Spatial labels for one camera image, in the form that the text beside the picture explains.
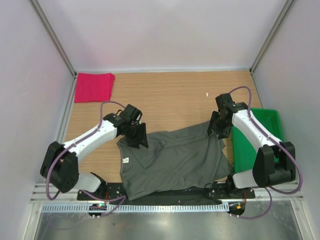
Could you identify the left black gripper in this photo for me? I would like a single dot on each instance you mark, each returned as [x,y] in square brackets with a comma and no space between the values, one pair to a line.
[141,138]

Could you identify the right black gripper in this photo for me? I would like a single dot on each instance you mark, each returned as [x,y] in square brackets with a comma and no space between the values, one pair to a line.
[213,124]

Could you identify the grey t shirt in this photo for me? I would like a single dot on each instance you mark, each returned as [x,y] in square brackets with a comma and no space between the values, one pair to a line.
[173,160]

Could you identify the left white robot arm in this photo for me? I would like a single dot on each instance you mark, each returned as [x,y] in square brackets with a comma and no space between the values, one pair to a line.
[60,166]

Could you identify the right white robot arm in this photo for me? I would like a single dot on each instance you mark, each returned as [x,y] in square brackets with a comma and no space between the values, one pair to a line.
[273,163]

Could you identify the green plastic tray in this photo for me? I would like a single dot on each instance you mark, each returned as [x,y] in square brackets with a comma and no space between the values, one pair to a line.
[265,117]

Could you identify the folded pink t shirt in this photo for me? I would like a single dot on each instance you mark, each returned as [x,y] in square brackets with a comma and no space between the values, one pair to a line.
[93,87]

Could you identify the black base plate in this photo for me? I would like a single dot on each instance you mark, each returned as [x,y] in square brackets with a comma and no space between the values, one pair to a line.
[210,194]

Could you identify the white slotted cable duct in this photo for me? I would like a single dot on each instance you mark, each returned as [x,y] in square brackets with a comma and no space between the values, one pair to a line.
[102,208]

